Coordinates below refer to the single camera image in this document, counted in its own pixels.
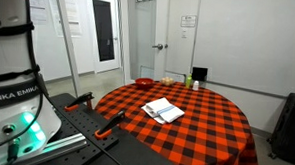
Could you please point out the white door with dark window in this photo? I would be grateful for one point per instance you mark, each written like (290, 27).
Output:
(104, 30)

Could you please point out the large wall whiteboard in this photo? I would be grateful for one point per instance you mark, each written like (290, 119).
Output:
(249, 40)

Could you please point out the red black checked tablecloth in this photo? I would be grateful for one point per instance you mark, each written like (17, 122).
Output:
(199, 128)

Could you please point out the black clamp with orange tip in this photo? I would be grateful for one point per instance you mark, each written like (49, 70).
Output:
(81, 99)
(112, 122)

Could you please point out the paper notice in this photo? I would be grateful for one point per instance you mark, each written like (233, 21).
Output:
(72, 12)
(37, 7)

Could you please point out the white wall sign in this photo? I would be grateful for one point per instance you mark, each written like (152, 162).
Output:
(188, 21)

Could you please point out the tray of beige eggs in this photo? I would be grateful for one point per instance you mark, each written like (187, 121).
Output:
(167, 81)

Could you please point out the black suitcase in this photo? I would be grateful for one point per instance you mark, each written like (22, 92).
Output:
(290, 128)

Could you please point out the white towel with blue stripes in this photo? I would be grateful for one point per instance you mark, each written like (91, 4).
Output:
(163, 108)

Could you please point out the white light switch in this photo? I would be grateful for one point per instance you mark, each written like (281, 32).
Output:
(184, 34)

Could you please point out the aluminium rail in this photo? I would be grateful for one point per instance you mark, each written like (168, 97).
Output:
(64, 144)

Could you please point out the small white bottle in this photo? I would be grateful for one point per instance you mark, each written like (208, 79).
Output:
(195, 86)

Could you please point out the black wall tray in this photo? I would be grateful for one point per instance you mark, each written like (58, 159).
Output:
(199, 74)

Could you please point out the white partition post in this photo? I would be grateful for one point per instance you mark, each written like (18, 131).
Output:
(66, 35)

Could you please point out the black perforated base board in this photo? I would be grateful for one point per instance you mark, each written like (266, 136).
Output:
(82, 126)

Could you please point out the red bowl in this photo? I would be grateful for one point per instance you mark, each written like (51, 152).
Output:
(144, 82)

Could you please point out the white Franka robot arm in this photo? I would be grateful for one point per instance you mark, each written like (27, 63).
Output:
(8, 53)

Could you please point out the green plastic bottle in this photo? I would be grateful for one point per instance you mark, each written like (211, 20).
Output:
(188, 81)

